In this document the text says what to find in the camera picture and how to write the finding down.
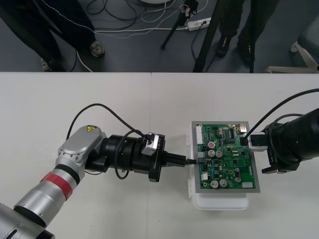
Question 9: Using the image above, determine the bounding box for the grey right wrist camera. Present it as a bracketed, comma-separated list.
[240, 132, 268, 152]

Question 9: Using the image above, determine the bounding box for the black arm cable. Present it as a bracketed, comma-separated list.
[245, 89, 319, 140]
[66, 103, 150, 180]

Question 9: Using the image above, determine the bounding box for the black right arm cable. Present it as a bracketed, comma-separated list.
[245, 89, 319, 140]

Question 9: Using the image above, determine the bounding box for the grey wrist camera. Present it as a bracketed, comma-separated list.
[240, 132, 268, 152]
[140, 132, 160, 156]

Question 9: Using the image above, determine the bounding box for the black floor cable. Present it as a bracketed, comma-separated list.
[87, 0, 175, 33]

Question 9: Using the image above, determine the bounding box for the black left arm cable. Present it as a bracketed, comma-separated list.
[66, 103, 150, 180]

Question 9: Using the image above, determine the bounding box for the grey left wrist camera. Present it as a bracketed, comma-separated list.
[140, 132, 160, 156]

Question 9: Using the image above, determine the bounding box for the white power strip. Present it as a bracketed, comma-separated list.
[186, 16, 212, 32]

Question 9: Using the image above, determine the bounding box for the small black tripod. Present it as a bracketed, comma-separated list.
[160, 0, 200, 50]

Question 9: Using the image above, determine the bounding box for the person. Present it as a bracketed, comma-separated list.
[0, 0, 105, 73]
[216, 0, 264, 67]

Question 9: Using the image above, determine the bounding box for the white floor cable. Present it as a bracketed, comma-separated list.
[74, 24, 190, 73]

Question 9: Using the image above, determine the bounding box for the green circuit board grey frame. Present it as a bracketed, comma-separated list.
[191, 121, 261, 195]

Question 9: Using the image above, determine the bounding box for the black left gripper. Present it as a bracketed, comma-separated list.
[132, 135, 187, 184]

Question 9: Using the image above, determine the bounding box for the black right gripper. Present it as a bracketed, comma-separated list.
[261, 124, 300, 174]

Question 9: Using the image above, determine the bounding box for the milky plastic box with lid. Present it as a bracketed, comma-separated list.
[185, 121, 249, 212]

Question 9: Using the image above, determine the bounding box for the white chair base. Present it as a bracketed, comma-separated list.
[265, 41, 319, 74]

